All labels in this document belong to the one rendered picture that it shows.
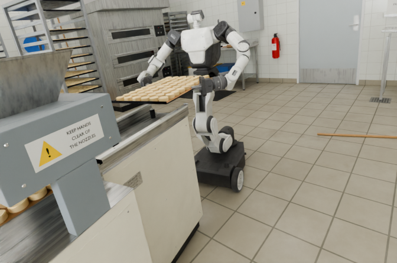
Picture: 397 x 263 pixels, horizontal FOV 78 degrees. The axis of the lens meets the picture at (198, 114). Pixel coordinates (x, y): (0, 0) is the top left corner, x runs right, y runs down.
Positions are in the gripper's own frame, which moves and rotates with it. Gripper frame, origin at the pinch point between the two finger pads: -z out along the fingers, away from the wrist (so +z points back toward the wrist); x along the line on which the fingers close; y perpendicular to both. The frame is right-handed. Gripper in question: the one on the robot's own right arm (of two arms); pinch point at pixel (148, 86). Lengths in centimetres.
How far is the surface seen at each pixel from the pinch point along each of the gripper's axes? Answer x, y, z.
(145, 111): -12.9, -6.5, -15.4
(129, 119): -12.7, -16.8, -25.4
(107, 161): -13, -28, -76
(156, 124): -10, -4, -54
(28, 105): 19, -40, -98
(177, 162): -38, 4, -47
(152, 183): -37, -13, -63
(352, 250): -99, 89, -91
